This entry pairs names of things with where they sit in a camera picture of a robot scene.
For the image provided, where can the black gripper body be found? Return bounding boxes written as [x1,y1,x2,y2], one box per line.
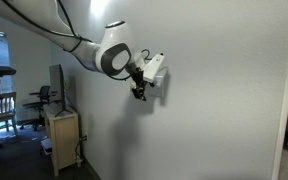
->
[130,66,147,89]

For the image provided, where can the white double switch plate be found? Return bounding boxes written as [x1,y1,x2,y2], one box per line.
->
[148,66,169,99]

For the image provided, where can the black computer monitor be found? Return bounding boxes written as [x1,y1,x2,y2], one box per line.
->
[48,64,74,118]

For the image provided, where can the light wooden cabinet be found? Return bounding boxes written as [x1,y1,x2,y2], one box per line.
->
[43,104,82,178]

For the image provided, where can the white power adapter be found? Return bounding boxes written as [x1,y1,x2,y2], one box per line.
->
[75,156,84,169]

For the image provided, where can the black office chair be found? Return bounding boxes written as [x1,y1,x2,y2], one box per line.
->
[19,85,60,132]

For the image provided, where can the white wooden chair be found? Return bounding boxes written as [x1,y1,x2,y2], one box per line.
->
[0,92,20,136]

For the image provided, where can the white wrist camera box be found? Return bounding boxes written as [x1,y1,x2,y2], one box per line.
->
[142,52,166,84]

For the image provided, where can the thin black power cord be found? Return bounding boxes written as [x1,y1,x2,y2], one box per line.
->
[74,135,85,162]

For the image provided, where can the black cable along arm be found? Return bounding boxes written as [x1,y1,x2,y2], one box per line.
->
[2,0,92,53]

